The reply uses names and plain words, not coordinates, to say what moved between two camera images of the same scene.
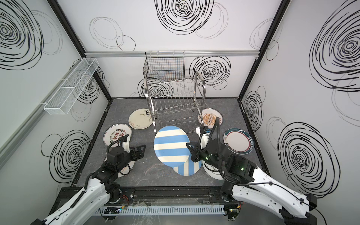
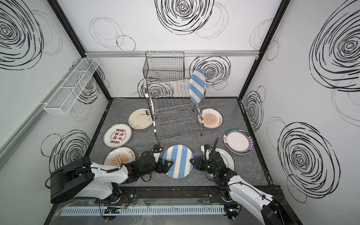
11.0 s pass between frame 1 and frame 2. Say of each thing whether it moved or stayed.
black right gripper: moved
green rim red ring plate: stayed
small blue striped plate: moved
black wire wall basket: stayed
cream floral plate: stayed
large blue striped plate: moved
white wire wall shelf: stayed
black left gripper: moved
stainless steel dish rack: stayed
